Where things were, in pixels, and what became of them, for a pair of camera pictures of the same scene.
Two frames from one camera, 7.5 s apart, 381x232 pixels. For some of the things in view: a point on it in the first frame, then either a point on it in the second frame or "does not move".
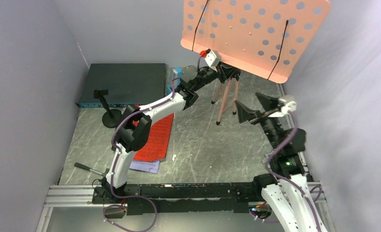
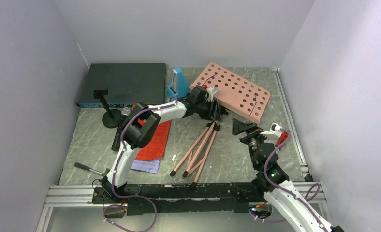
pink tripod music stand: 271,38 → 196,156
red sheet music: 157,145 does not move
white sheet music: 152,166 does not move
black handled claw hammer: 82,166 does not move
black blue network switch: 127,84 does not move
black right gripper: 269,104 → 239,127
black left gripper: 224,72 → 212,114
